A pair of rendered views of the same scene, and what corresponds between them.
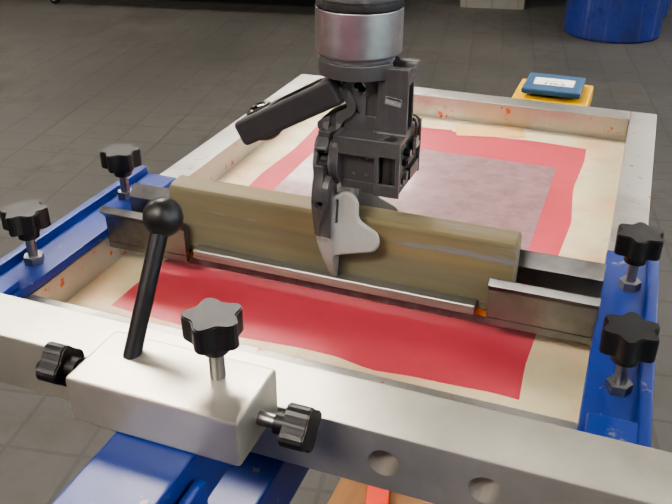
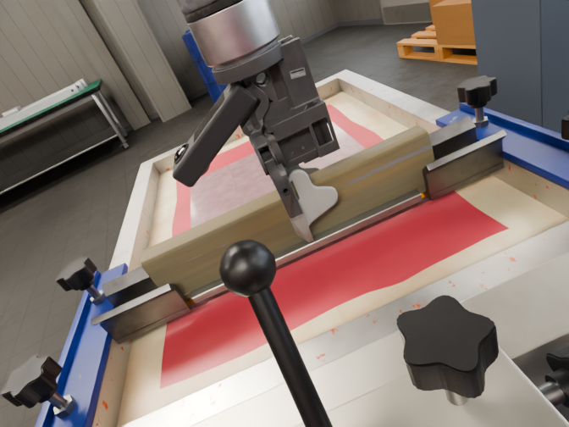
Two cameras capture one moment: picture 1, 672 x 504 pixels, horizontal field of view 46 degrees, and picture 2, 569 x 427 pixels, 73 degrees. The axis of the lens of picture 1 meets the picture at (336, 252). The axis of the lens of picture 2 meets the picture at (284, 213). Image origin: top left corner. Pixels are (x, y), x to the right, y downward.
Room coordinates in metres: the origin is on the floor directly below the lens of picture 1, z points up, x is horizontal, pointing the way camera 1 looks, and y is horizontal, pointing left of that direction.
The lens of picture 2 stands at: (0.33, 0.15, 1.26)
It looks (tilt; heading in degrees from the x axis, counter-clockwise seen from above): 31 degrees down; 339
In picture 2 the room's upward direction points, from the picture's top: 25 degrees counter-clockwise
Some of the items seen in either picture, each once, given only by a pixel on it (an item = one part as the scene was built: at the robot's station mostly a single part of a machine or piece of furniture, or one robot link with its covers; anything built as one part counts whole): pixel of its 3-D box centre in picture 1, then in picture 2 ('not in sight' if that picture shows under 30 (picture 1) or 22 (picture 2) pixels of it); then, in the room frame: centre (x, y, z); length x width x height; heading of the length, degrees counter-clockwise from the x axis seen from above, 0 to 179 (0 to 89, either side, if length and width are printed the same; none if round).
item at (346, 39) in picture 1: (360, 31); (235, 33); (0.68, -0.02, 1.23); 0.08 x 0.08 x 0.05
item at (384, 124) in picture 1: (365, 122); (276, 110); (0.68, -0.03, 1.15); 0.09 x 0.08 x 0.12; 69
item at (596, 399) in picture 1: (618, 358); (527, 163); (0.56, -0.25, 0.97); 0.30 x 0.05 x 0.07; 159
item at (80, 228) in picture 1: (87, 248); (100, 358); (0.76, 0.27, 0.97); 0.30 x 0.05 x 0.07; 159
